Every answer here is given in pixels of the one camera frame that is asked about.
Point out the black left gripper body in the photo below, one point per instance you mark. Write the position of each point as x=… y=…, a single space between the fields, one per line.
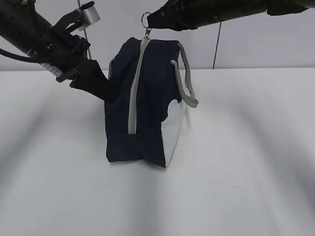
x=63 y=50

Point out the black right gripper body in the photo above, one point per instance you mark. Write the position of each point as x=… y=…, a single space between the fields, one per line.
x=192 y=14

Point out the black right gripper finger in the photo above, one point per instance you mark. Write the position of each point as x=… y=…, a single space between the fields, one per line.
x=165 y=18

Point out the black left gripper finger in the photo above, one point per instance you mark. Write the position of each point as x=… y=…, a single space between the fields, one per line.
x=90 y=78

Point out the navy blue lunch bag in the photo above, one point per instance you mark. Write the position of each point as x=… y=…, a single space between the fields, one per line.
x=154 y=87

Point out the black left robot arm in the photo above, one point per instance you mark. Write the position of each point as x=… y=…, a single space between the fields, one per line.
x=18 y=27

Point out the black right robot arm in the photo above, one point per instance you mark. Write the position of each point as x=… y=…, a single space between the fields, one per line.
x=284 y=7

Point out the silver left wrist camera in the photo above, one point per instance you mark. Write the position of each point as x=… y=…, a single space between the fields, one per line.
x=89 y=14

